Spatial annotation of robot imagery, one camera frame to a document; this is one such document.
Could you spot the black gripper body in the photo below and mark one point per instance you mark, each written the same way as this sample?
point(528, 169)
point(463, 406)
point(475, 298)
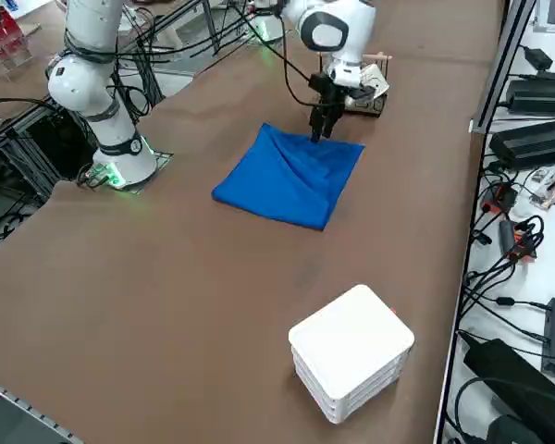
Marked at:
point(326, 92)

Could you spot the blue towel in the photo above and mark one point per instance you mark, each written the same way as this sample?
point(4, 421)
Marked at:
point(282, 180)

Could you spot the black power adapter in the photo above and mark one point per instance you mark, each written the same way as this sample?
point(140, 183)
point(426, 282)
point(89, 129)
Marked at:
point(532, 141)
point(541, 94)

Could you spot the white stacked drawer box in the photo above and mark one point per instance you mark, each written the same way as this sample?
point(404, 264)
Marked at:
point(351, 337)

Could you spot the clear acrylic shelf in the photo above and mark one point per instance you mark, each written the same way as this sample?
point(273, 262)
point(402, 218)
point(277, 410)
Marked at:
point(4, 51)

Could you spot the aluminium base plate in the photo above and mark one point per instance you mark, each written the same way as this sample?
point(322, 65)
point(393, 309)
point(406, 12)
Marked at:
point(162, 159)

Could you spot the aluminium camera post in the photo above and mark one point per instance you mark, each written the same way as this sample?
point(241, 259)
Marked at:
point(500, 69)

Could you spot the aluminium frame profile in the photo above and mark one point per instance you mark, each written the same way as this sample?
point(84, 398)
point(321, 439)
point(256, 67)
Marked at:
point(28, 407)

